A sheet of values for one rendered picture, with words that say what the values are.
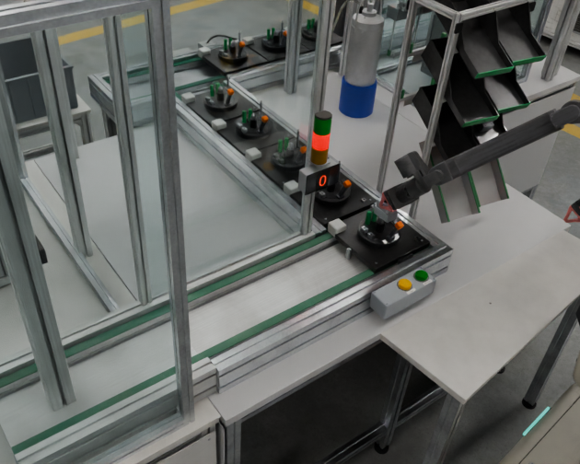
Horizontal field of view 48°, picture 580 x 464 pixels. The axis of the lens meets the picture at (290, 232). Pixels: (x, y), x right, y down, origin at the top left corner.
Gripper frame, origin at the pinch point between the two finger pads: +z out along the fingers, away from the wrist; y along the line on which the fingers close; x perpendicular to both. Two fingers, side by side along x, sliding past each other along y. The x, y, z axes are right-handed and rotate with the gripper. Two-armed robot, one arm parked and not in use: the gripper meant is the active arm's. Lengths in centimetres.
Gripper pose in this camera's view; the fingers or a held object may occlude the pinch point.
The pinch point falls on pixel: (387, 203)
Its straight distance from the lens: 209.4
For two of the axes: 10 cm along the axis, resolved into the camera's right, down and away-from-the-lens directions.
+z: -4.2, 2.6, 8.7
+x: 4.3, 9.0, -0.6
